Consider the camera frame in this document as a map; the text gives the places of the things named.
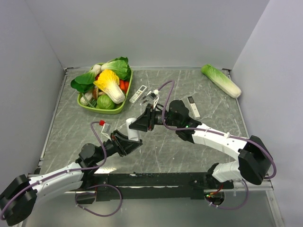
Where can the white mushroom toy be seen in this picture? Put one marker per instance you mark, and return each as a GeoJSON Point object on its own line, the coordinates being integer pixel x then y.
{"type": "Point", "coordinates": [86, 98]}

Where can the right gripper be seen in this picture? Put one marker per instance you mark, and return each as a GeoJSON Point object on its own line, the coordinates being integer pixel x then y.
{"type": "Point", "coordinates": [145, 121]}

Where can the white air conditioner remote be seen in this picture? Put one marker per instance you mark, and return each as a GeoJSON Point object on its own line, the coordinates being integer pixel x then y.
{"type": "Point", "coordinates": [138, 94]}

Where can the yellow napa cabbage toy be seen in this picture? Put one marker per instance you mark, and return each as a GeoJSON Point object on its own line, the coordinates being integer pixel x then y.
{"type": "Point", "coordinates": [108, 82]}

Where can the long napa cabbage toy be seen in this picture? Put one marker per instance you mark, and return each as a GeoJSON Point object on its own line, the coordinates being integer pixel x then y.
{"type": "Point", "coordinates": [221, 80]}

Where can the green lettuce toy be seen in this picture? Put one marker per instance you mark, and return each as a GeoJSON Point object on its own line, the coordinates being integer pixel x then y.
{"type": "Point", "coordinates": [119, 66]}

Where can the red tomato toys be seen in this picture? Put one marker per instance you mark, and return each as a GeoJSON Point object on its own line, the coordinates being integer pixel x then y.
{"type": "Point", "coordinates": [123, 85]}

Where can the white remote with coloured buttons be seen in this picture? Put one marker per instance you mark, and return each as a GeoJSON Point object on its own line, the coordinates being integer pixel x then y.
{"type": "Point", "coordinates": [132, 134]}

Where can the green plastic basket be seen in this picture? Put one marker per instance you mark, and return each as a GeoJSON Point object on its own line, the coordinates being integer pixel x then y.
{"type": "Point", "coordinates": [96, 92]}

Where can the bok choy toy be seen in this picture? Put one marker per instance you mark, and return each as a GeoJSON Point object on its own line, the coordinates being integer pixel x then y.
{"type": "Point", "coordinates": [84, 82]}

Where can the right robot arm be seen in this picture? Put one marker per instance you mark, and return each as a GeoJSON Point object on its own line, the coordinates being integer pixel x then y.
{"type": "Point", "coordinates": [251, 158]}

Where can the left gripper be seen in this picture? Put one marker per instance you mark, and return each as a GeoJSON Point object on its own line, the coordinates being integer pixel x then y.
{"type": "Point", "coordinates": [126, 145]}

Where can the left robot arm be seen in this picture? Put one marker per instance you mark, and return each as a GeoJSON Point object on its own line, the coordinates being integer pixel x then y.
{"type": "Point", "coordinates": [18, 200]}

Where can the slim white remote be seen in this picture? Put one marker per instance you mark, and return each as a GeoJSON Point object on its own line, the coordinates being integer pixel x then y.
{"type": "Point", "coordinates": [193, 107]}

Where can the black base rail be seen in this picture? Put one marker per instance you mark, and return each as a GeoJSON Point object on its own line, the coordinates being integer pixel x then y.
{"type": "Point", "coordinates": [153, 185]}

